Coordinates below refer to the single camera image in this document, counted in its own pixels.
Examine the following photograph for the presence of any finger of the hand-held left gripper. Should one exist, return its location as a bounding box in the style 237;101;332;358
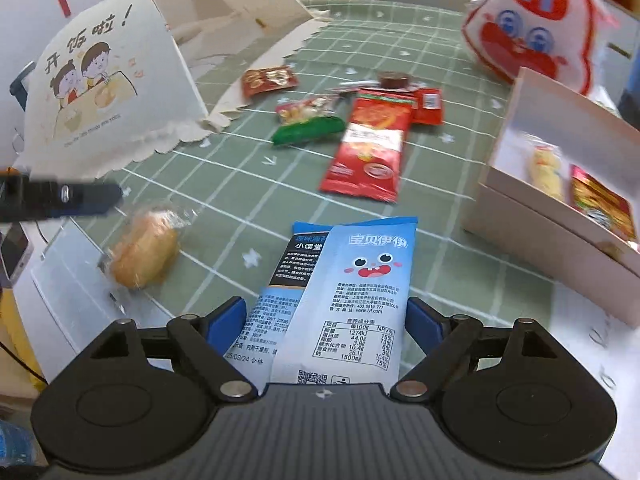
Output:
0;172;124;224

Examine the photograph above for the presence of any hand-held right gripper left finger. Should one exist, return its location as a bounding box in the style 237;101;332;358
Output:
90;296;256;402

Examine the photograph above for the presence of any small red snack packet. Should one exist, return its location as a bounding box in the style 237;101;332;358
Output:
411;87;445;129

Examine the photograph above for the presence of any white phone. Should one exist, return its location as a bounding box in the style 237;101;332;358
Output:
0;220;37;288

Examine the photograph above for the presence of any bread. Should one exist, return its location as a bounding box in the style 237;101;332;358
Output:
102;204;195;291

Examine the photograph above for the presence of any green snack packet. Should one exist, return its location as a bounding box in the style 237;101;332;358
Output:
272;115;346;148

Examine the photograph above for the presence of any light blue cartoon face packet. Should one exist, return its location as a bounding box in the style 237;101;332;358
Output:
270;216;419;386

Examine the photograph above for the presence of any pale pink gift box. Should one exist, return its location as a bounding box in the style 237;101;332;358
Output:
461;66;640;327

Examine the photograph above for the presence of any red gold snack packet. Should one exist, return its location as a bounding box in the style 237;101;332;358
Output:
569;164;640;247

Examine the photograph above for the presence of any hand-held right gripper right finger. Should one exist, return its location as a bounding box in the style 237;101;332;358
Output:
390;297;561;402

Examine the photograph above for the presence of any yellow snack in clear wrapper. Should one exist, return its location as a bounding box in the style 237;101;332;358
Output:
529;141;567;202

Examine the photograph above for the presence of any dark brown jelly cup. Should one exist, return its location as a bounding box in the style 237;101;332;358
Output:
377;72;412;92

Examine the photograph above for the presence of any large red snack packet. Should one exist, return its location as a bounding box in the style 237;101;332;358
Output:
319;88;419;204

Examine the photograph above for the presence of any red brown snack packet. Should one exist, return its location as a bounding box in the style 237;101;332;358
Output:
241;65;300;101

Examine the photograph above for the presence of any dark blue snack packet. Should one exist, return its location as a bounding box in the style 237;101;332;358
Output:
227;221;361;386

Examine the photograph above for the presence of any white cartoon children cloth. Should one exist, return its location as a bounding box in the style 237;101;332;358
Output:
14;0;210;182

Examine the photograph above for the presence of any white box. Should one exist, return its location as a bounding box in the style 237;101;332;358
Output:
10;217;166;383

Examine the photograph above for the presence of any green checked tablecloth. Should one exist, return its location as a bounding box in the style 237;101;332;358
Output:
87;2;556;386

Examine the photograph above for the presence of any white red rabbit bag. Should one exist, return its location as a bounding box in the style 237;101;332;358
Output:
461;0;621;97

